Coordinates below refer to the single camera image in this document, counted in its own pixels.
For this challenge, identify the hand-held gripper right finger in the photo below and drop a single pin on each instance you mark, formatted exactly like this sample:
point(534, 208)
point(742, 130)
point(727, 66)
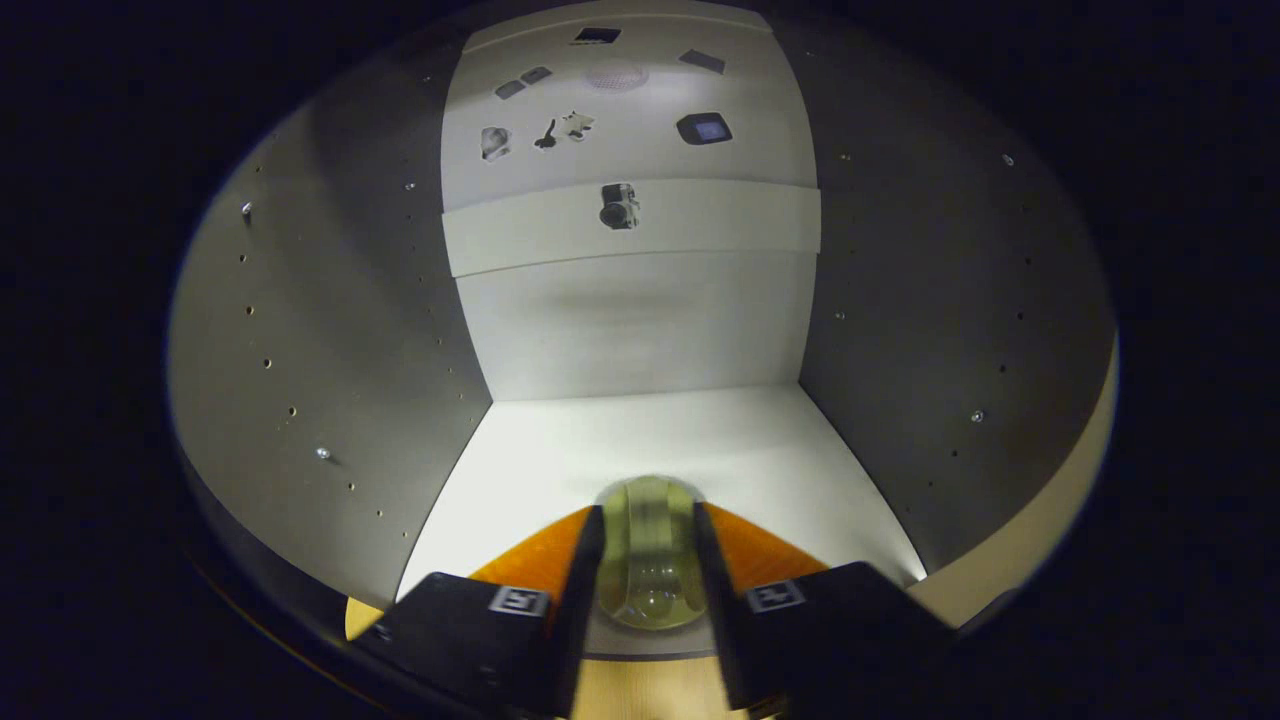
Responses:
point(715, 620)

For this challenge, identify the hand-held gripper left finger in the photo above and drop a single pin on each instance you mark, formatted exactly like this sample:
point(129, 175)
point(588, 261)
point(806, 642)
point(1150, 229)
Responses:
point(580, 620)

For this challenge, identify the green white toy figure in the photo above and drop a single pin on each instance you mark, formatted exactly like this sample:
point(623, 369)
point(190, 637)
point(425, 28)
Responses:
point(650, 560)

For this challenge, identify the white cabinet shelf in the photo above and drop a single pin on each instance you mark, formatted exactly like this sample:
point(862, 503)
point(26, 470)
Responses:
point(650, 430)

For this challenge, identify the grey cabinet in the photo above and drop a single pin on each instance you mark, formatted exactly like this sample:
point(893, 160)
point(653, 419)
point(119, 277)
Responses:
point(300, 350)

